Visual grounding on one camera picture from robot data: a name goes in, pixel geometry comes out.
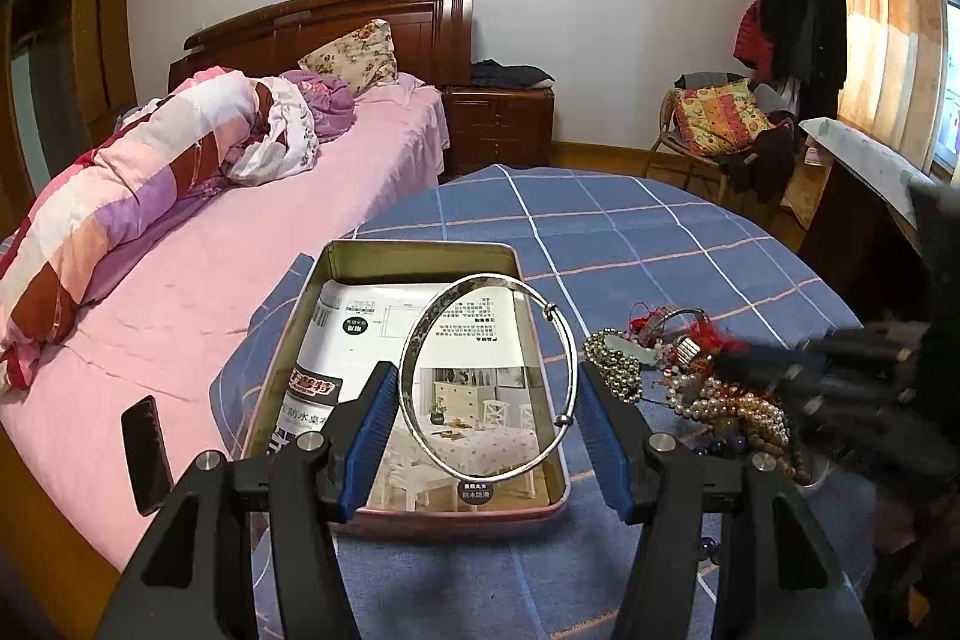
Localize white pearl necklace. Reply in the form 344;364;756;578
662;368;791;450

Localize brown wooden bead mala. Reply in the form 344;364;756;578
706;416;812;486

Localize silver bangle bracelet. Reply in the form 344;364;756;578
397;272;581;484

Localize red tassel charm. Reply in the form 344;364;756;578
675;319;747;360

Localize silver wristwatch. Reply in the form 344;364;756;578
631;305;711;370

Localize black smartphone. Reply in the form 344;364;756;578
121;395;174;516

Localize blue plaid tablecloth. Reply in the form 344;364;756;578
208;162;879;640

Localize leaf-patterned desk cover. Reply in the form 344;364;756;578
800;117;934;227

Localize wicker chair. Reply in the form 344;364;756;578
646;71;797;205

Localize colourful patchwork cushion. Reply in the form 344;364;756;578
674;80;773;158

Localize pink bed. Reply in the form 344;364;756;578
2;74;449;567

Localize pink metal tin box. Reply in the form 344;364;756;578
241;239;578;537

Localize hanging dark coats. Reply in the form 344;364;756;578
734;0;848;120

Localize wooden nightstand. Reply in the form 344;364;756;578
443;88;555;177

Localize orange patterned curtain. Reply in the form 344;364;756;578
838;0;947;169

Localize dark clothes on nightstand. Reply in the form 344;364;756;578
470;58;555;91

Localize pink purple striped quilt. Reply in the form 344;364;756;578
2;67;320;392

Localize dark wooden headboard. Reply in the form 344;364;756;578
167;0;473;89

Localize floral pillow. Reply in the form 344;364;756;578
298;19;398;96

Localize purple garment on bed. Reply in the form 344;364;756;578
281;70;356;145

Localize wooden wardrobe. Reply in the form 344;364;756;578
2;0;137;236

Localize pale jade pendant red cord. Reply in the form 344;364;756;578
598;308;677;372

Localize green-grey bead necklace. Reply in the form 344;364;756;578
582;328;646;406

